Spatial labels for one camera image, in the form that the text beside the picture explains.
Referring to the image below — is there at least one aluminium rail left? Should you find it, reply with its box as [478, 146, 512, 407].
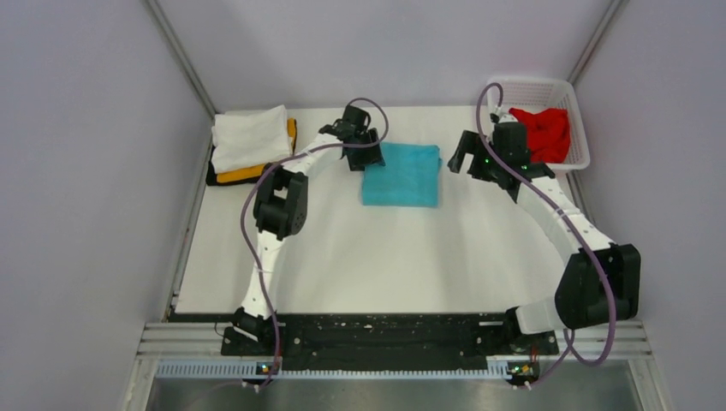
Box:
[136, 323, 225, 358]

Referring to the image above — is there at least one yellow folded t-shirt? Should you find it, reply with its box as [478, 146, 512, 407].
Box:
[205, 117, 298, 187]

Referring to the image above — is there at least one black folded t-shirt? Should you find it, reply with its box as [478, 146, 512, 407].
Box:
[205, 159, 265, 187]

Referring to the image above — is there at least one aluminium rail right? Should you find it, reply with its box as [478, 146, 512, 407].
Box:
[487, 320, 653, 360]

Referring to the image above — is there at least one aluminium rail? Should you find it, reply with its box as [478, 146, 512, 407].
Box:
[136, 323, 225, 358]
[487, 320, 653, 360]

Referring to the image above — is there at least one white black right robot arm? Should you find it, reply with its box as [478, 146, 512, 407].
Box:
[447, 122, 641, 365]

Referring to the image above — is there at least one aluminium frame post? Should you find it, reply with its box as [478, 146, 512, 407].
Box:
[567, 0, 629, 86]
[141, 0, 217, 119]

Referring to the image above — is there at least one aluminium frame post right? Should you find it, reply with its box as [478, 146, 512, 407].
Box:
[567, 0, 629, 86]

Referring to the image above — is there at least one red t-shirt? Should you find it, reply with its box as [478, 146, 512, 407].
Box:
[509, 108, 571, 164]

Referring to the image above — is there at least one turquoise t-shirt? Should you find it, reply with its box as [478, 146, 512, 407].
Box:
[360, 142, 442, 208]

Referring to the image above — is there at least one aluminium frame post left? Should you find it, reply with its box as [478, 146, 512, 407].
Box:
[141, 0, 217, 119]

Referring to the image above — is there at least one white plastic laundry basket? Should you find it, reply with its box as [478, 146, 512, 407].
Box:
[487, 75, 591, 174]

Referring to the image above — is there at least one white folded t-shirt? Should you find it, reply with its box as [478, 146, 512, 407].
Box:
[211, 105, 293, 174]

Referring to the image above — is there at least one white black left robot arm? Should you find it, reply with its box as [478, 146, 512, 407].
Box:
[231, 98, 386, 358]

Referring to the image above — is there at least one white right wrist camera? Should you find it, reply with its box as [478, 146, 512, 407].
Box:
[490, 106, 518, 124]

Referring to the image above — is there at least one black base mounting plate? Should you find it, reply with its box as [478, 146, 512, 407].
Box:
[221, 313, 559, 372]

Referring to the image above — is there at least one white cable duct strip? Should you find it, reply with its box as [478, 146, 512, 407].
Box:
[156, 360, 512, 380]

